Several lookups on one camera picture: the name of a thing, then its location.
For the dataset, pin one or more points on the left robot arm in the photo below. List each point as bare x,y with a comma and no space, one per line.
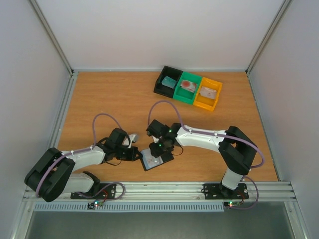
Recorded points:
55,174

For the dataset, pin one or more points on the white slotted cable duct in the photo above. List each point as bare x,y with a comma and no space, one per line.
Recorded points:
130,207

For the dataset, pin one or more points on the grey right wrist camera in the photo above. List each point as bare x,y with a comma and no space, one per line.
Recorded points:
153,137

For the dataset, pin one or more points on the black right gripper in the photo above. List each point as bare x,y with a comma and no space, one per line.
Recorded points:
156,152

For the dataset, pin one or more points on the yellow plastic bin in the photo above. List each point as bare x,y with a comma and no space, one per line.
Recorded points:
206,103

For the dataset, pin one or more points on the white card with red pattern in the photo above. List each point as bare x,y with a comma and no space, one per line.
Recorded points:
150,161

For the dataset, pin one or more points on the teal card stack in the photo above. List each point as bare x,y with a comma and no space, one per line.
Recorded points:
168,82

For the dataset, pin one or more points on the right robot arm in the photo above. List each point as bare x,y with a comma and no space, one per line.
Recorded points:
235,148

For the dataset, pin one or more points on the green plastic bin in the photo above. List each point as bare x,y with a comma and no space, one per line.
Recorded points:
183,95

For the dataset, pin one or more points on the red patterned card stack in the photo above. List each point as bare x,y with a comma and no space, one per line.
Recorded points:
189,85

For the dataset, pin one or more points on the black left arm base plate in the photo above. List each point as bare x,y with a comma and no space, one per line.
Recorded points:
104,191

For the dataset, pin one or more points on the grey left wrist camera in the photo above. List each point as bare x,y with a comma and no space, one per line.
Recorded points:
133,138

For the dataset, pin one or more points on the black plastic bin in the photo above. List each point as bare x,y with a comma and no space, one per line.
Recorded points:
163,90

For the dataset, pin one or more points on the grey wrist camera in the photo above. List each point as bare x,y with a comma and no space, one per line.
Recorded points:
133,138
153,137

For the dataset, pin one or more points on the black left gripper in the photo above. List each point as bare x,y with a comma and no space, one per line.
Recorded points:
132,157

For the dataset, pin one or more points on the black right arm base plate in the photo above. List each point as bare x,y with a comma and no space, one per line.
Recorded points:
214,191

